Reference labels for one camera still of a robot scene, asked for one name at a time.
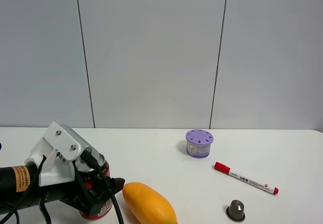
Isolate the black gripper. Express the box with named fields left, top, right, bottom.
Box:
left=58, top=172, right=125, bottom=216

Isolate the red drink can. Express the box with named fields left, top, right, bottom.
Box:
left=77, top=153, right=113, bottom=220

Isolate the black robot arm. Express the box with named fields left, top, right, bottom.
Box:
left=1, top=162, right=125, bottom=219

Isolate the orange mango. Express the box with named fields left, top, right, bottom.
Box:
left=122, top=182, right=177, bottom=223

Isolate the purple air freshener jar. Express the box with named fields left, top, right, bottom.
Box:
left=186, top=129, right=213, bottom=158

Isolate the red white marker pen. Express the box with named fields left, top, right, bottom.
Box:
left=214, top=162, right=279, bottom=195

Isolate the grey coffee capsule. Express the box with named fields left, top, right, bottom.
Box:
left=226, top=200, right=245, bottom=222

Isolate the black camera cable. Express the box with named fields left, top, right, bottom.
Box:
left=0, top=150, right=125, bottom=224

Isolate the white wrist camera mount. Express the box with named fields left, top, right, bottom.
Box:
left=25, top=122, right=101, bottom=187

